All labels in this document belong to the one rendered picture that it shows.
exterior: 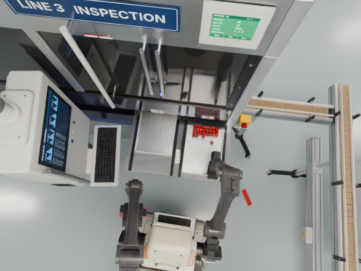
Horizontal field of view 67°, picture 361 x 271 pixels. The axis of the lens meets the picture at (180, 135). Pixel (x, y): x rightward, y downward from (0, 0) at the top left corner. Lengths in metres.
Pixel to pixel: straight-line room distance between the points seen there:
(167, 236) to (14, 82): 1.04
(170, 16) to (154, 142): 1.12
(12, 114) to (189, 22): 0.84
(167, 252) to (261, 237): 1.61
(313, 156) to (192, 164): 1.07
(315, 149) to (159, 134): 1.31
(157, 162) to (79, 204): 1.23
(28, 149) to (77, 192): 1.59
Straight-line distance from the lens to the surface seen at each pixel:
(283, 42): 1.08
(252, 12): 0.93
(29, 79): 1.51
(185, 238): 1.39
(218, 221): 1.39
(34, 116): 1.43
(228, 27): 0.98
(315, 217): 2.44
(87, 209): 2.88
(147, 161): 1.90
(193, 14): 0.96
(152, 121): 1.96
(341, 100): 2.23
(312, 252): 2.43
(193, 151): 1.90
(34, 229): 3.07
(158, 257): 1.42
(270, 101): 2.06
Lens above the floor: 2.74
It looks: 75 degrees down
